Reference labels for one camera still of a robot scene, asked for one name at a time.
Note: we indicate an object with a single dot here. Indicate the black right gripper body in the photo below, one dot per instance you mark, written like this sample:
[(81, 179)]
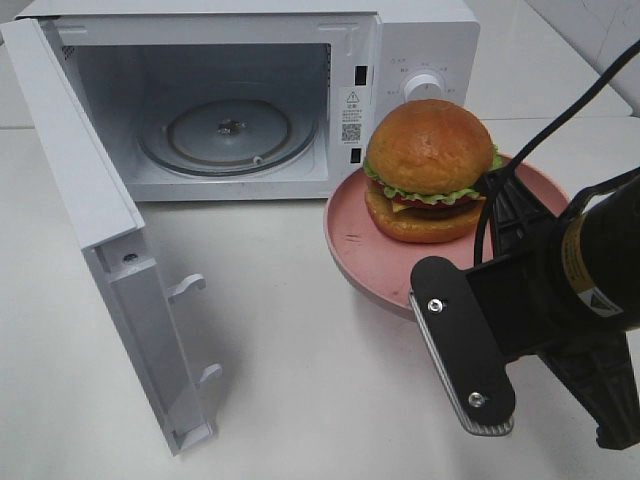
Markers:
[(574, 287)]

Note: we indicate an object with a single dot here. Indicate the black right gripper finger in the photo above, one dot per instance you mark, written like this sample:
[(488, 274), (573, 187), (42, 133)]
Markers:
[(526, 208), (602, 380)]

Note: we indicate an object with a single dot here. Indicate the burger with lettuce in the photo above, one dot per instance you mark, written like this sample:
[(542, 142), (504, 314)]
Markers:
[(424, 162)]

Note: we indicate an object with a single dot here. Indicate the pink round plate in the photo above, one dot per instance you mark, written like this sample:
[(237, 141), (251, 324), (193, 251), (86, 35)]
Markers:
[(376, 265)]

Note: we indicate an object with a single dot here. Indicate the white microwave door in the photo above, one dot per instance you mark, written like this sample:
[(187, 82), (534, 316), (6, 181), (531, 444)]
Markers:
[(110, 231)]

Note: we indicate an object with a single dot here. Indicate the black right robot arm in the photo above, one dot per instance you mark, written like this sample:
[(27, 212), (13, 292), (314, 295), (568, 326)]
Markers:
[(565, 287)]

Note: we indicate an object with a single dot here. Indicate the upper white microwave knob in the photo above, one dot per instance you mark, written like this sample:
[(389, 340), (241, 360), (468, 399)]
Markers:
[(423, 86)]

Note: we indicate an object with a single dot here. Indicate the glass microwave turntable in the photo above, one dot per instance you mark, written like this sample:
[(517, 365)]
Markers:
[(224, 138)]

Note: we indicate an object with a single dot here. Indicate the white microwave oven body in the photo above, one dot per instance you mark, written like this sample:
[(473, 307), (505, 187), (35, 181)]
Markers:
[(344, 61)]

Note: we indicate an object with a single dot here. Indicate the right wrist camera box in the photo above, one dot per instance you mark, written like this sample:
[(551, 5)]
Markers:
[(462, 347)]

